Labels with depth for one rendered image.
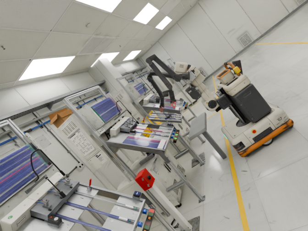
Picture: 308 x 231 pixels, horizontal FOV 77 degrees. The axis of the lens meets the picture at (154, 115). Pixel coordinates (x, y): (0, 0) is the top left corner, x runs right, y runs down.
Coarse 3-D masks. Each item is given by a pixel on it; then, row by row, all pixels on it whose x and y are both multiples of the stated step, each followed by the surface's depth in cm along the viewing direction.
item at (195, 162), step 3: (165, 123) 302; (177, 138) 306; (180, 141) 306; (183, 144) 307; (186, 147) 307; (201, 153) 322; (192, 156) 310; (201, 156) 312; (204, 156) 306; (192, 159) 325; (195, 159) 310; (204, 159) 297; (192, 162) 316; (195, 162) 310; (198, 162) 302; (192, 165) 307; (195, 165) 303
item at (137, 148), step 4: (112, 144) 232; (116, 144) 230; (120, 144) 229; (124, 144) 228; (128, 144) 227; (124, 148) 230; (128, 148) 228; (132, 148) 227; (136, 148) 226; (140, 148) 224; (144, 148) 223; (148, 148) 221; (152, 148) 220; (156, 148) 220; (148, 152) 223; (152, 152) 222; (156, 152) 220; (164, 152) 218
